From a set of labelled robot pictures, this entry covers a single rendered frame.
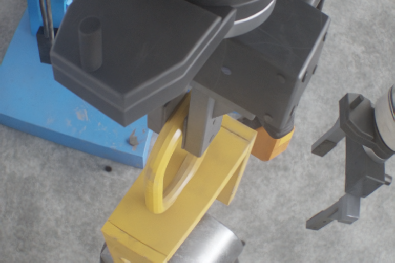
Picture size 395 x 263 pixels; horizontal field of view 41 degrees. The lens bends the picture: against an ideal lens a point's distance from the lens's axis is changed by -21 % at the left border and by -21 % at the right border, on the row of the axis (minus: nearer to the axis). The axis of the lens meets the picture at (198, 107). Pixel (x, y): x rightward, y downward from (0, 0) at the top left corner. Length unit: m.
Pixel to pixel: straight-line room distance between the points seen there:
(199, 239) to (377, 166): 0.26
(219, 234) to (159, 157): 0.32
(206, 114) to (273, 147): 0.98
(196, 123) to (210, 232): 0.34
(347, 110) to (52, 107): 1.94
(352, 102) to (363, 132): 0.04
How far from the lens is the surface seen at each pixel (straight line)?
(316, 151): 0.92
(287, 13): 0.30
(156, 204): 0.46
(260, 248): 2.45
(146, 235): 0.50
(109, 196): 2.49
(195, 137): 0.40
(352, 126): 0.73
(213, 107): 0.38
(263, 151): 1.39
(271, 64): 0.28
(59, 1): 2.04
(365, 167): 0.76
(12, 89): 2.65
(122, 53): 0.24
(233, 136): 0.54
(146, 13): 0.25
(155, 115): 0.41
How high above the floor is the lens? 2.32
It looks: 60 degrees down
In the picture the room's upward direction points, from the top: 9 degrees clockwise
